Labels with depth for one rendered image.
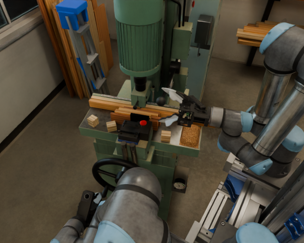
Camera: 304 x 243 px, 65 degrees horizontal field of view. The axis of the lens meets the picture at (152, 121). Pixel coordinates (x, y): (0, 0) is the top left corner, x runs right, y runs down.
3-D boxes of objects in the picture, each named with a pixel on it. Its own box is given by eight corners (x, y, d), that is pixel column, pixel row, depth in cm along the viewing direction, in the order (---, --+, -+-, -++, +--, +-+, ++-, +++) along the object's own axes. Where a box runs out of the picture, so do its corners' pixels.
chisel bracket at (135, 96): (131, 108, 117) (130, 94, 111) (138, 90, 126) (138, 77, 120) (145, 110, 116) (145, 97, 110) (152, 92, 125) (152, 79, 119)
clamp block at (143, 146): (116, 155, 111) (114, 142, 104) (124, 133, 120) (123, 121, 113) (146, 161, 108) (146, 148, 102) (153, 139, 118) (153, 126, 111)
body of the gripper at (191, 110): (178, 108, 87) (211, 114, 85) (180, 97, 94) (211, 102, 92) (175, 125, 91) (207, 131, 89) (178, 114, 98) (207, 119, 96)
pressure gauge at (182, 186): (172, 189, 127) (173, 181, 121) (173, 183, 130) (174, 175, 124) (184, 192, 126) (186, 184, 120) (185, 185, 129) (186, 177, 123)
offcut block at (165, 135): (160, 141, 113) (160, 135, 110) (161, 135, 115) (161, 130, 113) (170, 141, 113) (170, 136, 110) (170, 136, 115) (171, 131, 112)
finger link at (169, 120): (155, 126, 95) (175, 118, 91) (158, 118, 100) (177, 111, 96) (159, 132, 97) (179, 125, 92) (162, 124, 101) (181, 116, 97)
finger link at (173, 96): (164, 88, 85) (183, 105, 87) (167, 82, 90) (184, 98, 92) (158, 94, 87) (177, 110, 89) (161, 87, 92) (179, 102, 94)
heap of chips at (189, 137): (178, 144, 111) (179, 140, 109) (183, 124, 121) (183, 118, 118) (198, 148, 110) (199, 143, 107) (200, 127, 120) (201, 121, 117)
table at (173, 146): (71, 149, 116) (68, 141, 112) (95, 108, 137) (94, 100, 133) (196, 174, 107) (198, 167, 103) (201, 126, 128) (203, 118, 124)
